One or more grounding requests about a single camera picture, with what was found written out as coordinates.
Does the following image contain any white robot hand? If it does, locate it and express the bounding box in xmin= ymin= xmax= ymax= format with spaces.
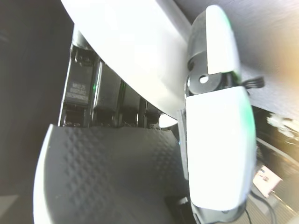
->
xmin=32 ymin=4 xmax=257 ymax=224

